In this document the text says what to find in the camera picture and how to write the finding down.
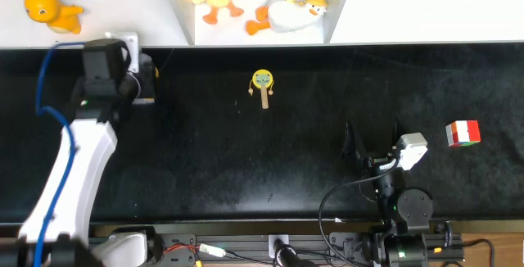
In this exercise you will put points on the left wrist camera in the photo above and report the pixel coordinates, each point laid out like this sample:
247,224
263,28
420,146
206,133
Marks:
132,50

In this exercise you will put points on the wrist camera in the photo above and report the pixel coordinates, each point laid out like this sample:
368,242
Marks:
411,149
132,50

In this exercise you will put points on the many-coloured puzzle cube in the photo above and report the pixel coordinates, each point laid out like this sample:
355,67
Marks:
462,133

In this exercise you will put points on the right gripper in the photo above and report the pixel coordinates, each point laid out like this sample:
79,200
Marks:
378,161

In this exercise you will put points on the yellow rubber duck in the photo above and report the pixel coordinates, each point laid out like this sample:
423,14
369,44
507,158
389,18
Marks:
45,9

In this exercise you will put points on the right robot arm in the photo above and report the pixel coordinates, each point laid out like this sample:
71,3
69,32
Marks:
414,209

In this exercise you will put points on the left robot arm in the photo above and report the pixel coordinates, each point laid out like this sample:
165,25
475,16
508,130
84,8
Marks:
82,164

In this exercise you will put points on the white shelf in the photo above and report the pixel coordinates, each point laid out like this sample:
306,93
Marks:
409,17

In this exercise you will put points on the mounting rail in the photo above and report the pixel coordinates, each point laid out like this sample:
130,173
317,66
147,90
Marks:
311,250

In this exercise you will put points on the white plush duck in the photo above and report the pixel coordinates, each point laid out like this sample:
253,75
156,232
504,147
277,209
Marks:
288,15

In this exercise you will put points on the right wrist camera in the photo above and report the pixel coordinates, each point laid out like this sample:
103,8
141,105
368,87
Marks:
411,149

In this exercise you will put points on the yellow rattle drum toy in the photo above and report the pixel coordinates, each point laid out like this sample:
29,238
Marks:
262,79

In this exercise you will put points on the grey and yellow toy truck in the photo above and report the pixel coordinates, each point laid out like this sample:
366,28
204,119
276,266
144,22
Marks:
148,78

